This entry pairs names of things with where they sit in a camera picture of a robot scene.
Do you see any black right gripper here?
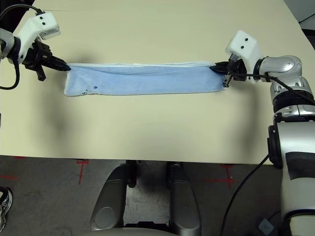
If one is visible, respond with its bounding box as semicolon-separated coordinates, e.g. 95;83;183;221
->
211;58;254;88

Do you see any grey robot pelvis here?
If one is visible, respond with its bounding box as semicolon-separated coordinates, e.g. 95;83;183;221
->
85;221;178;236

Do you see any small blue floor object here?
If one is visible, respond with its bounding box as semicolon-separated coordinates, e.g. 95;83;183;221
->
258;218;274;235

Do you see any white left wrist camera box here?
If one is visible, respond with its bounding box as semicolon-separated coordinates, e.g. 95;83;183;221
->
14;11;61;62

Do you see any grey bystander sneaker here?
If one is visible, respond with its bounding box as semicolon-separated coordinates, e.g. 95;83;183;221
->
0;186;13;226

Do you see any red floor tape mark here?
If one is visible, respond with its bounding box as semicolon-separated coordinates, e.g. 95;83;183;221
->
203;164;236;189
76;159;90;185

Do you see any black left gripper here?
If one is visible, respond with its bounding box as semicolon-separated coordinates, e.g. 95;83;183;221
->
22;40;71;82

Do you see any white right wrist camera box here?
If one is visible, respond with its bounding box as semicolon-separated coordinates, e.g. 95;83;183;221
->
225;29;263;84

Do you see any light blue towel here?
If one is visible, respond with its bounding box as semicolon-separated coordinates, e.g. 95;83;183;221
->
63;60;228;97

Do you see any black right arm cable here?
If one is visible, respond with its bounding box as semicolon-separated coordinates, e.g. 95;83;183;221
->
220;72;315;236

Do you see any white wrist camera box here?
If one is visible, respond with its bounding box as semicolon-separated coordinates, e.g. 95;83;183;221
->
14;11;61;62
225;29;263;84

